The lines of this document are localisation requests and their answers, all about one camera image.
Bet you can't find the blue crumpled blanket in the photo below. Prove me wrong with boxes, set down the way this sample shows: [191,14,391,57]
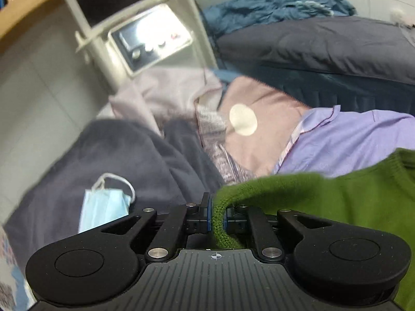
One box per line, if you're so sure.
[200,0,358,39]

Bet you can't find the white appliance with control panel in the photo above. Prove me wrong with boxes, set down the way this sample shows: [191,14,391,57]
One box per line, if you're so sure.
[60,0,218,92]

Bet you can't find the light grey cloth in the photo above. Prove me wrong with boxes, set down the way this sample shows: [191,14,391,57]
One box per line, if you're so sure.
[398,24,415,47]

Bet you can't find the grey striped cloth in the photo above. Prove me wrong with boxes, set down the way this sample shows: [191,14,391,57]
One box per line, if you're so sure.
[194,100,257,186]

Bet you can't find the dark teal quilted bedding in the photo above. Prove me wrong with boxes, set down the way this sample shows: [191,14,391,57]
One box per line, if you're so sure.
[211,67,415,118]

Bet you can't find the pink cloth with white circle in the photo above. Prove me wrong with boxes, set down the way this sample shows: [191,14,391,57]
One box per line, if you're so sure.
[217,76,312,178]

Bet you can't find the light purple shirt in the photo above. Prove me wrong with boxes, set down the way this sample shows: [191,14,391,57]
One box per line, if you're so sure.
[271,105,415,179]

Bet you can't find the wooden shelf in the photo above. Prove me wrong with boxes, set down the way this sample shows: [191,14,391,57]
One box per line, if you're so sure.
[0,0,67,38]

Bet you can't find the pale lilac cloth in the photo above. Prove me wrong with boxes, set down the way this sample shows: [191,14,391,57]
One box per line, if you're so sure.
[108,68,225,137]

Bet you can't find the patterned bed sheet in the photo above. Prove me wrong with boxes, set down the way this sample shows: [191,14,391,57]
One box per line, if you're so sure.
[0,225,37,311]

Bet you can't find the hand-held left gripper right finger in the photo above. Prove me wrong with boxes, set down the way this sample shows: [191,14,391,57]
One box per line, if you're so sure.
[224,203,325,264]

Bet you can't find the green knitted sweater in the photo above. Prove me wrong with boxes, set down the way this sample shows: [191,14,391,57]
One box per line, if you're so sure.
[211,148,415,311]

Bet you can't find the dark grey blanket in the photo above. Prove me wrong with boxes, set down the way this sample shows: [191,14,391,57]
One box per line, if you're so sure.
[3,118,225,268]

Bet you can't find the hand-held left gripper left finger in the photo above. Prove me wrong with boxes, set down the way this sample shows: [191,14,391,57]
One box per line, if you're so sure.
[101,192,213,264]

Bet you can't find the blue face mask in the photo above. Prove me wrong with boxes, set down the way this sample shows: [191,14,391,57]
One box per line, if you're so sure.
[79,173,136,234]

